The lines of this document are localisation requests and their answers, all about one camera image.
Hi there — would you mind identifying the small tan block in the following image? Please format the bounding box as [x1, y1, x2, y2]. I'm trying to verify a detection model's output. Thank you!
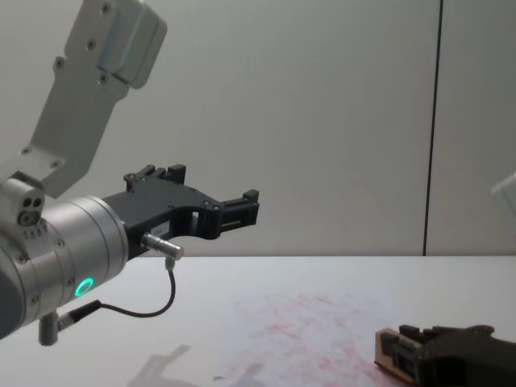
[374, 327, 418, 380]

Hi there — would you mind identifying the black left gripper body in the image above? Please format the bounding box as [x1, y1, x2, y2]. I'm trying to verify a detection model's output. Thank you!
[102, 177, 222, 258]

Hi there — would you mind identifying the thin dark gripper cable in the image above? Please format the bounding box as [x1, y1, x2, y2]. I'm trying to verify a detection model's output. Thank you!
[58, 232, 185, 328]

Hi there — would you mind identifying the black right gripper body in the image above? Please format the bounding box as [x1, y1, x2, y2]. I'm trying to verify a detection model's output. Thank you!
[418, 324, 516, 387]

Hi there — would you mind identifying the white table cloth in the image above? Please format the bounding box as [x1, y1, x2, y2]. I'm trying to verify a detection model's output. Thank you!
[0, 255, 516, 387]

